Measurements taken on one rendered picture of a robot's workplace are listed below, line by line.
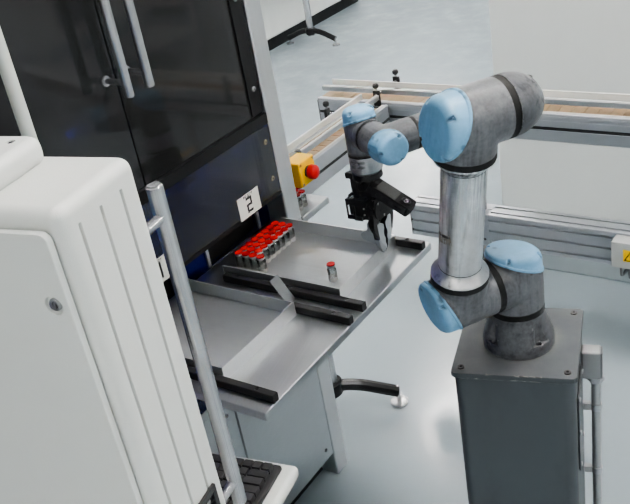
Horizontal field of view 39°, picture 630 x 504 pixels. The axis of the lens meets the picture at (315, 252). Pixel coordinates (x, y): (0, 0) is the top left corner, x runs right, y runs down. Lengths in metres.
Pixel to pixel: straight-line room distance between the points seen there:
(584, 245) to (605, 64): 0.71
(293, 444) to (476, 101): 1.37
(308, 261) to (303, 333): 0.31
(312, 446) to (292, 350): 0.85
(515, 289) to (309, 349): 0.44
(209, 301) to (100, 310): 1.01
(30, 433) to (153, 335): 0.23
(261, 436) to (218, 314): 0.52
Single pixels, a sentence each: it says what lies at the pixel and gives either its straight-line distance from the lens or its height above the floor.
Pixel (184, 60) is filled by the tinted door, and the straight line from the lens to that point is 2.05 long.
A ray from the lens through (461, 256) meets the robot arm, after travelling 1.73.
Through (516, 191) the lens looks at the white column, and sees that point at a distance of 3.67.
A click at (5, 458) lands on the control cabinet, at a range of 1.42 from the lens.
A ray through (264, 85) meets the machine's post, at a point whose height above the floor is 1.27.
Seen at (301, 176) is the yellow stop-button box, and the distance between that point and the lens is 2.40.
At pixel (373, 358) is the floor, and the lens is 3.35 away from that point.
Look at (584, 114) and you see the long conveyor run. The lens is 2.75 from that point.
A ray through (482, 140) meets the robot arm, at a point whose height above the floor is 1.35.
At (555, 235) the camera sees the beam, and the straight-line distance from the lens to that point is 2.98.
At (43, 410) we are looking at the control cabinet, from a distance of 1.29.
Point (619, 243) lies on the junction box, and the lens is 2.86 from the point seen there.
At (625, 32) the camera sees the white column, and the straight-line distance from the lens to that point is 3.29.
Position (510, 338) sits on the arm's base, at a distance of 1.93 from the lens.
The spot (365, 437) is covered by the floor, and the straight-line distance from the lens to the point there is 3.01.
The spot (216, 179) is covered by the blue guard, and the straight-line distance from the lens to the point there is 2.14.
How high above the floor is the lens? 1.96
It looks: 28 degrees down
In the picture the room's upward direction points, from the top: 11 degrees counter-clockwise
